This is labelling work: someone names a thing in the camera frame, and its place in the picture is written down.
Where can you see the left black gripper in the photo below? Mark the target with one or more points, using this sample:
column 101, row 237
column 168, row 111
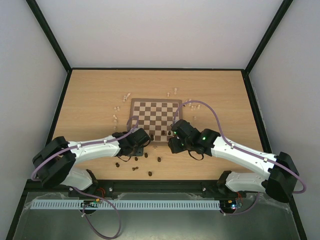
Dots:
column 140, row 152

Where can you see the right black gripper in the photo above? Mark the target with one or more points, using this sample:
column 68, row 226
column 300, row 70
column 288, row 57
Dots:
column 173, row 146

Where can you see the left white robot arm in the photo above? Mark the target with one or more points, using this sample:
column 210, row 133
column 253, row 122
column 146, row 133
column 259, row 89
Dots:
column 56, row 163

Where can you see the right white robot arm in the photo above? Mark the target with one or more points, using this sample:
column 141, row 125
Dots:
column 274, row 175

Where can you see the left base circuit board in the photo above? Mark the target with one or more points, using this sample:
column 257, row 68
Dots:
column 90, row 203

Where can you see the base circuit board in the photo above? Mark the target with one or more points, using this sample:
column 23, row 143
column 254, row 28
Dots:
column 231, row 204
column 90, row 203

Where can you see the right base circuit board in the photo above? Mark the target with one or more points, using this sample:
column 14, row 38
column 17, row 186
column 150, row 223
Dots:
column 231, row 204

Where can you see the wooden chessboard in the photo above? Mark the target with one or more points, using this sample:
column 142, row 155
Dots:
column 155, row 116

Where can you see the black aluminium frame rail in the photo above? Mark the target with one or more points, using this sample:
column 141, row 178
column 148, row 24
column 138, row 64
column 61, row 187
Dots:
column 110, row 187

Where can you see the white slotted cable duct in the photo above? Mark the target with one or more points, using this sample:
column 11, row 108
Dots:
column 73, row 204

